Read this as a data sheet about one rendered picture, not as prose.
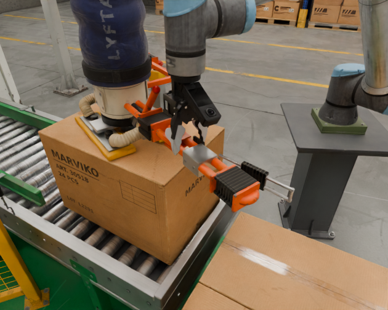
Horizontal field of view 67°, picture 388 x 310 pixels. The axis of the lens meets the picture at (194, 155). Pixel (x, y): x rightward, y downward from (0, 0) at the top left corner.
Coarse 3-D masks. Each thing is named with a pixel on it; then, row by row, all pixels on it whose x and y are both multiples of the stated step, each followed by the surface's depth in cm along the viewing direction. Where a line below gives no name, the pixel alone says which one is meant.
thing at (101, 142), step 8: (96, 112) 119; (80, 120) 114; (88, 120) 113; (88, 128) 109; (88, 136) 107; (96, 136) 103; (104, 136) 103; (96, 144) 101; (104, 144) 99; (104, 152) 96; (112, 152) 96; (120, 152) 96; (128, 152) 98; (112, 160) 95
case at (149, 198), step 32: (64, 128) 114; (192, 128) 113; (224, 128) 114; (64, 160) 112; (96, 160) 99; (128, 160) 96; (160, 160) 96; (64, 192) 127; (96, 192) 111; (128, 192) 98; (160, 192) 89; (192, 192) 105; (128, 224) 110; (160, 224) 98; (192, 224) 115; (160, 256) 109
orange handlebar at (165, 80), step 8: (152, 64) 131; (160, 72) 128; (160, 80) 116; (168, 80) 118; (128, 104) 98; (136, 104) 100; (144, 104) 98; (136, 112) 93; (160, 136) 83; (184, 136) 81; (168, 144) 80; (184, 144) 82; (192, 144) 78; (216, 160) 72; (200, 168) 70; (208, 168) 70; (216, 168) 72; (224, 168) 70; (208, 176) 68; (256, 192) 63; (240, 200) 62; (248, 200) 61; (256, 200) 62
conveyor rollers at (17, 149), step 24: (0, 120) 205; (0, 144) 182; (24, 144) 178; (0, 168) 160; (24, 168) 162; (48, 192) 147; (48, 216) 130; (72, 216) 130; (96, 240) 120; (120, 240) 120; (144, 264) 110
